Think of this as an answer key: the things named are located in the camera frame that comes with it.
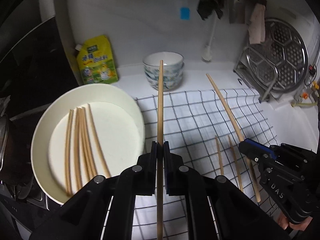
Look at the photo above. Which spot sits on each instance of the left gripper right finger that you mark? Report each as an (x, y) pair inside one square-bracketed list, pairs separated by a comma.
[(216, 208)]

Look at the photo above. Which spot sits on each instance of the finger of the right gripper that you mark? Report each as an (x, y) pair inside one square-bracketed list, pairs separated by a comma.
[(252, 157), (253, 147)]

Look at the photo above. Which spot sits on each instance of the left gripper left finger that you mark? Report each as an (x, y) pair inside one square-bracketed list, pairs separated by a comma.
[(104, 207)]

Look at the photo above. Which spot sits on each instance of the right hand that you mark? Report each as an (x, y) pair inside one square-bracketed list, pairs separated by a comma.
[(284, 223)]

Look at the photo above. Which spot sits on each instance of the checkered white cloth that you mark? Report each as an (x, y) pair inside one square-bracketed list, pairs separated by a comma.
[(192, 120)]

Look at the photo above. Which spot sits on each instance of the steel dish rack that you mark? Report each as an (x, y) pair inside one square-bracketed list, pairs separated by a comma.
[(257, 72)]

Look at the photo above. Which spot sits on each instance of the perforated steel steamer plate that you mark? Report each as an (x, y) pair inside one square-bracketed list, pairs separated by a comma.
[(285, 49)]

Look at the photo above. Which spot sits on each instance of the white round basin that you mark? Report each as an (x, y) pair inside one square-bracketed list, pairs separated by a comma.
[(120, 128)]

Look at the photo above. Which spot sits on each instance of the bottom floral bowl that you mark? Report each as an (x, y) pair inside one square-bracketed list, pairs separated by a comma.
[(167, 85)]

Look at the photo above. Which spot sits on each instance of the pink hanging cloth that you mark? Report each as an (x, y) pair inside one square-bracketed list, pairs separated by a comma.
[(256, 28)]

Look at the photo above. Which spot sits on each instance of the top floral bowl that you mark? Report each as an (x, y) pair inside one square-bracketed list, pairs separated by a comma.
[(168, 58)]

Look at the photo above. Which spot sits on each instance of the yellow green refill pouch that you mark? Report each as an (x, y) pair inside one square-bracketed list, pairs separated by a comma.
[(96, 62)]

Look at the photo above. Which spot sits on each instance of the blue wall sticker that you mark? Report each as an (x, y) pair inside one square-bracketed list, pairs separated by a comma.
[(185, 13)]

